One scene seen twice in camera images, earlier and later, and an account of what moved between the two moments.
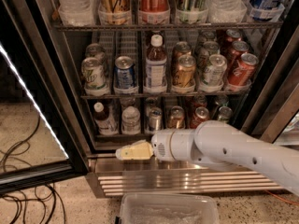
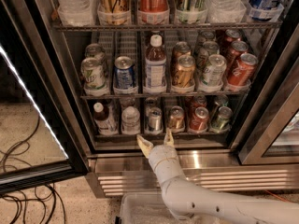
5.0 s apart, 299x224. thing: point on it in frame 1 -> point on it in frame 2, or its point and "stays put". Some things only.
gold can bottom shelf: (176, 118) stays put
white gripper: (161, 144) -> (163, 157)
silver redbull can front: (155, 115) stays put
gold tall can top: (115, 5) stays put
